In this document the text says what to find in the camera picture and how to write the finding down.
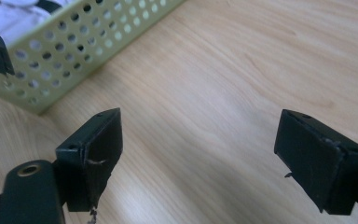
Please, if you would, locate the pale green perforated plastic basket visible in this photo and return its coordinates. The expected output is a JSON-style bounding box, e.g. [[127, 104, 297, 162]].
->
[[0, 0, 188, 115]]

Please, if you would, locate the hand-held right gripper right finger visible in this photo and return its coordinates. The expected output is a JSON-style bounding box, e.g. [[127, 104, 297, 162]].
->
[[273, 108, 358, 217]]

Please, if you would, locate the lilac and white ski glove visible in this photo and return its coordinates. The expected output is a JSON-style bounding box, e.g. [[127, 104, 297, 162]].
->
[[0, 0, 76, 47]]

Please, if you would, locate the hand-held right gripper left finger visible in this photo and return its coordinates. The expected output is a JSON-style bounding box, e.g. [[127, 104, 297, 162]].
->
[[55, 107, 124, 213]]

